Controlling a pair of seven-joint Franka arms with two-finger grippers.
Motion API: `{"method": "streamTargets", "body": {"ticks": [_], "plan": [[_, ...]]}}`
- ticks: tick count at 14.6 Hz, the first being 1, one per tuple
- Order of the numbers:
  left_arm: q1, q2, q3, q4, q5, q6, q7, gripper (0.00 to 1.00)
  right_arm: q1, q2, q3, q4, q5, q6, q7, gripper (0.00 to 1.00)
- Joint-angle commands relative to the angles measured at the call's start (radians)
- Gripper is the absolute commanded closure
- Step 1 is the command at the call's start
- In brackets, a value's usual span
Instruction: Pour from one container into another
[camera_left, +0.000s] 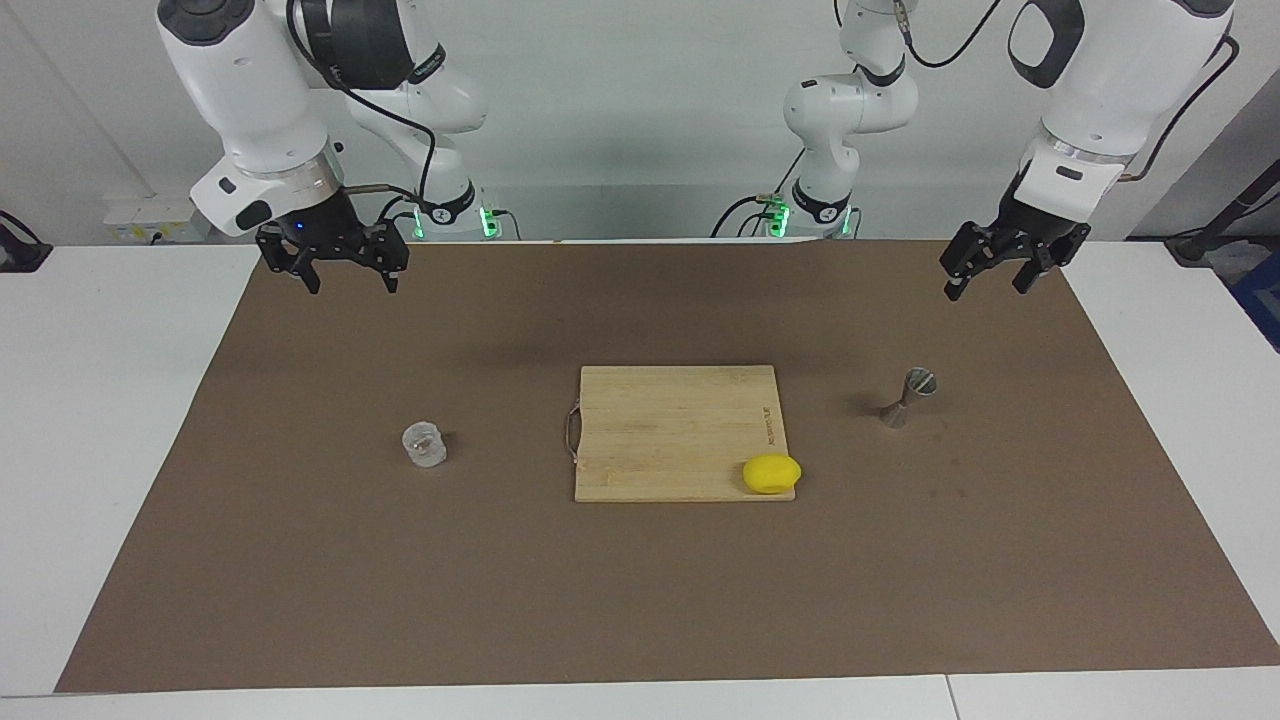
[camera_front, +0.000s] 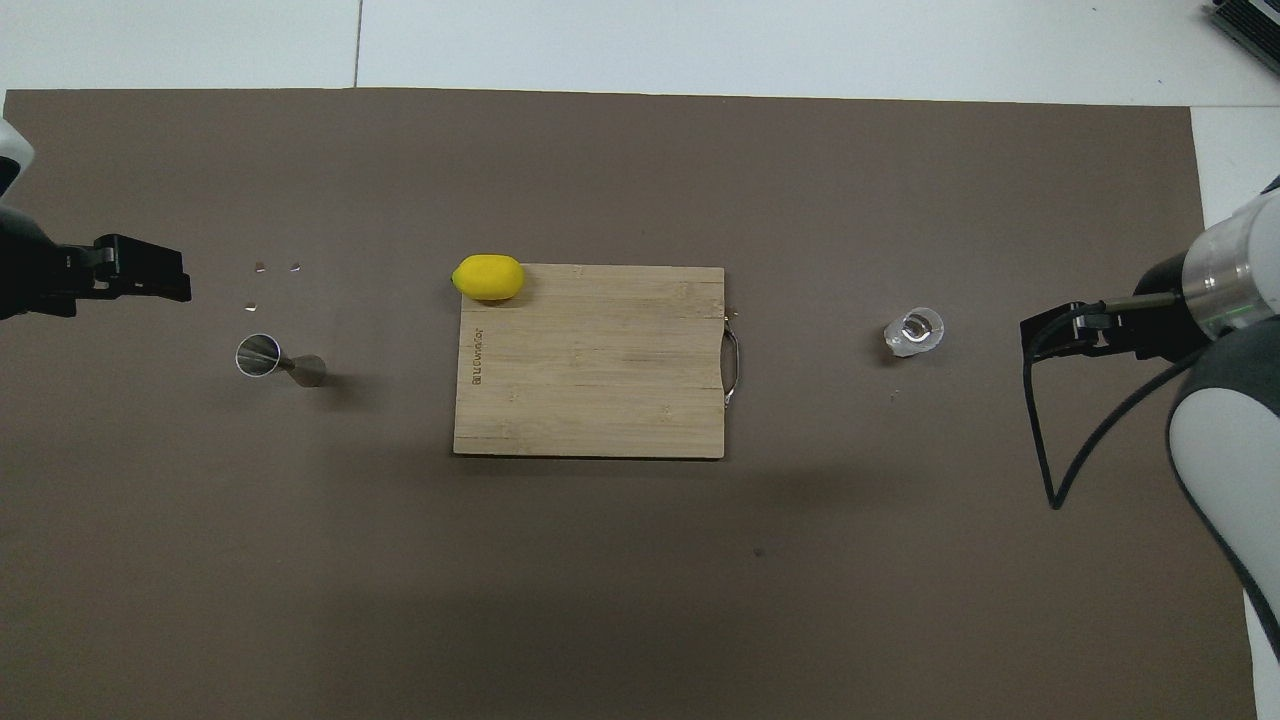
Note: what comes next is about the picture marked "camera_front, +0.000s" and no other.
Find yellow lemon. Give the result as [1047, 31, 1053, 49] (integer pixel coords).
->
[451, 254, 526, 303]

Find bamboo cutting board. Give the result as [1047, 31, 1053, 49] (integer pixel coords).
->
[453, 263, 742, 460]

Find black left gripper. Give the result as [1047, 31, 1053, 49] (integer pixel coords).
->
[0, 206, 193, 322]

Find small clear glass cup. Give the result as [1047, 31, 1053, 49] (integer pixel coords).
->
[883, 307, 945, 358]

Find brown table mat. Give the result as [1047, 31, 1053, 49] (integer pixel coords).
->
[0, 88, 1259, 720]

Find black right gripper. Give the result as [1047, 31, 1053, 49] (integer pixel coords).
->
[1019, 253, 1217, 360]

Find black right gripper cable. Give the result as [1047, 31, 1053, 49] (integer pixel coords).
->
[1021, 298, 1203, 511]

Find steel double jigger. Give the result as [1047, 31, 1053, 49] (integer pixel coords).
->
[235, 333, 329, 389]

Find grey ribbed metal device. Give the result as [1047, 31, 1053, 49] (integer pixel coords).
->
[1205, 0, 1280, 76]

